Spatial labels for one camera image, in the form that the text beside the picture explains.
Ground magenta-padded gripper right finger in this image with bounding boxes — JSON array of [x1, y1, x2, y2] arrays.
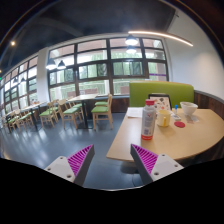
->
[[130, 143, 185, 185]]

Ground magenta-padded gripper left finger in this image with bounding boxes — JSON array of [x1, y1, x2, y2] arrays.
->
[[44, 143, 96, 187]]

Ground clear red-capped drink bottle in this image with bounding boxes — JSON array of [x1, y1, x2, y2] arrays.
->
[[140, 99, 157, 141]]

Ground flat round red coaster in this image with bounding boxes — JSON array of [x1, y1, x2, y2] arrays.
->
[[173, 120, 186, 129]]

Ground pale yellow mug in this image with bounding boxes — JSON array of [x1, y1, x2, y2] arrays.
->
[[156, 109, 172, 128]]

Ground small white packet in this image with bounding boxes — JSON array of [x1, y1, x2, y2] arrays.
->
[[185, 114, 200, 124]]

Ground white paper sheet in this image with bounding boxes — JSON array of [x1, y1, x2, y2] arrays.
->
[[126, 106, 144, 119]]

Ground black-framed sticker-covered board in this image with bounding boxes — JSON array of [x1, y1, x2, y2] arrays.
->
[[147, 93, 173, 112]]

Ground white ceramic bowl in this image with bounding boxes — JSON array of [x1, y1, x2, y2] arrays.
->
[[179, 101, 199, 117]]

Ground wooden dining table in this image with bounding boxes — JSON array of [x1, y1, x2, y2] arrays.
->
[[66, 94, 99, 129], [19, 101, 48, 131]]

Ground group of green-seated wooden chairs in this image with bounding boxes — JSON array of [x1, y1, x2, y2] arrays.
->
[[1, 93, 114, 131]]

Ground green upholstered bench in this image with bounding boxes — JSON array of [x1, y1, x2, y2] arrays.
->
[[128, 80, 195, 108]]

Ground group of pendant lamps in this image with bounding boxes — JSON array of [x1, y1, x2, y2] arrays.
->
[[9, 34, 139, 84]]

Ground curved strip ceiling light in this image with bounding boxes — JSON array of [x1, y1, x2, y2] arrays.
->
[[127, 30, 194, 48]]

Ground large black-framed window wall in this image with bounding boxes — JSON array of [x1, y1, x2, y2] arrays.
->
[[0, 36, 169, 114]]

